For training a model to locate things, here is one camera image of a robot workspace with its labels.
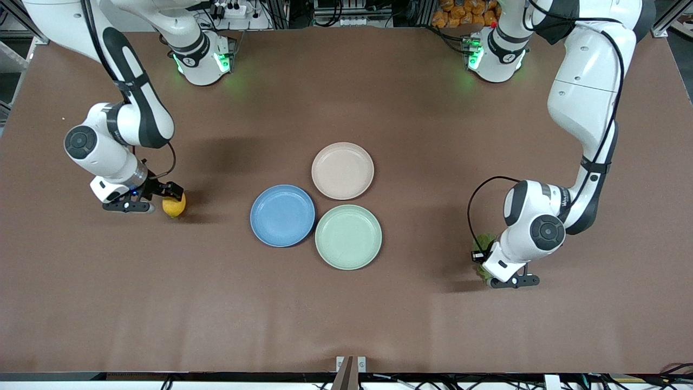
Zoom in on green lettuce leaf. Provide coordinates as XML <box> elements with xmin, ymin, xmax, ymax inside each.
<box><xmin>471</xmin><ymin>233</ymin><xmax>499</xmax><ymax>281</ymax></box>

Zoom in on yellow lemon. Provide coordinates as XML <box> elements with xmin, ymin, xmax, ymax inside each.
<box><xmin>162</xmin><ymin>193</ymin><xmax>187</xmax><ymax>219</ymax></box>

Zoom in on blue round plate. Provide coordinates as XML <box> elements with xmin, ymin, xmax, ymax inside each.
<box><xmin>250</xmin><ymin>184</ymin><xmax>316</xmax><ymax>248</ymax></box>

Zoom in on pale green round plate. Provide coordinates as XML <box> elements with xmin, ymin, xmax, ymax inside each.
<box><xmin>315</xmin><ymin>204</ymin><xmax>383</xmax><ymax>271</ymax></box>

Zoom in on beige round plate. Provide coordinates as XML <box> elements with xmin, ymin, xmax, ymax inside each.
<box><xmin>311</xmin><ymin>142</ymin><xmax>375</xmax><ymax>201</ymax></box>

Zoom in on white power strip black plugs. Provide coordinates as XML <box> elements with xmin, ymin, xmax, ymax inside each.
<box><xmin>208</xmin><ymin>0</ymin><xmax>250</xmax><ymax>18</ymax></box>

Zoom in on bag of orange fruit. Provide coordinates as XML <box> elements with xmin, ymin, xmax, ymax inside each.
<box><xmin>432</xmin><ymin>0</ymin><xmax>501</xmax><ymax>29</ymax></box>

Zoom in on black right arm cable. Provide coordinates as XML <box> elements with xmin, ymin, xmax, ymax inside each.
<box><xmin>81</xmin><ymin>0</ymin><xmax>178</xmax><ymax>182</ymax></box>

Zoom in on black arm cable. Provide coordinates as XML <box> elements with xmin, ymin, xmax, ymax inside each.
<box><xmin>81</xmin><ymin>0</ymin><xmax>178</xmax><ymax>182</ymax></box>
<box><xmin>467</xmin><ymin>0</ymin><xmax>626</xmax><ymax>255</ymax></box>

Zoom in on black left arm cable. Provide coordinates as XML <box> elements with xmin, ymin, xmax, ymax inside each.
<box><xmin>467</xmin><ymin>0</ymin><xmax>626</xmax><ymax>255</ymax></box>

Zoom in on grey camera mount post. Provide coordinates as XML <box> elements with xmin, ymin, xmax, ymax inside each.
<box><xmin>330</xmin><ymin>356</ymin><xmax>355</xmax><ymax>390</ymax></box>

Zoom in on aluminium frame profile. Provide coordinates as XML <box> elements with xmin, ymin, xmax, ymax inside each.
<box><xmin>651</xmin><ymin>0</ymin><xmax>684</xmax><ymax>38</ymax></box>

